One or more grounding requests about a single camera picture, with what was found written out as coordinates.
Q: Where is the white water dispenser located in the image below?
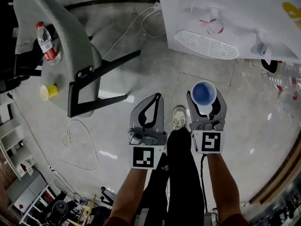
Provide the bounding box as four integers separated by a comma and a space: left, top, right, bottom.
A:
156, 0, 301, 65

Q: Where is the grey chair with black legs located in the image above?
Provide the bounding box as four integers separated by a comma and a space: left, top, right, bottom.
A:
12, 0, 142, 119

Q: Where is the person's white shoe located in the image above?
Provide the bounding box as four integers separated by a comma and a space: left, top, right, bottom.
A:
172, 105, 189, 130

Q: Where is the black office chair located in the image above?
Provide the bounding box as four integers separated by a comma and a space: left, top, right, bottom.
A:
0, 0, 43, 94

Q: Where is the white paper cup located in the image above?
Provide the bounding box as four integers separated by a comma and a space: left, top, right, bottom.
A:
191, 80, 217, 113

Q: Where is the person's red shirt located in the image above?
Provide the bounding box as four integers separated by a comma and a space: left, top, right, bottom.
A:
103, 212, 249, 226

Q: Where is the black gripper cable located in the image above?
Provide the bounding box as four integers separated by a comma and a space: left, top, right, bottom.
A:
200, 153, 209, 212

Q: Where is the person's left forearm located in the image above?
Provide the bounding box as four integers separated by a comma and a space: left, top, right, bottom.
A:
109, 167, 149, 224

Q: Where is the low white shelf unit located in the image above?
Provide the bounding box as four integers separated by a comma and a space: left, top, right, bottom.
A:
0, 97, 36, 181

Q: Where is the person's right forearm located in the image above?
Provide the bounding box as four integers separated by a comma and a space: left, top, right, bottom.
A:
206, 153, 243, 221

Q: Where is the wooden door frame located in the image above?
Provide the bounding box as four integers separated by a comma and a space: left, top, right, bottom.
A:
248, 135, 301, 205

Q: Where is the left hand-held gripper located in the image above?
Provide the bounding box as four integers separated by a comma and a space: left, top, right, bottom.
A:
127, 92, 168, 170

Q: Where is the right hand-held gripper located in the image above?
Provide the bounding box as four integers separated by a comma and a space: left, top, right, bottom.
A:
186, 90, 228, 155

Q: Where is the yellow paper cup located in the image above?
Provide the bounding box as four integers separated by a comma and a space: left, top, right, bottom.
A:
40, 84, 59, 102

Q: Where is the black cable on floor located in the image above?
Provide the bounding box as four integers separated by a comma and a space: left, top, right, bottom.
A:
6, 91, 79, 195

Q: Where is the person's black trouser leg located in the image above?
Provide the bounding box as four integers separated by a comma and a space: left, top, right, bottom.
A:
143, 126, 206, 226

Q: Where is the plastic bottle with red label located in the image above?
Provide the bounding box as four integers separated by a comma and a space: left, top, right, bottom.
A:
35, 21, 62, 66

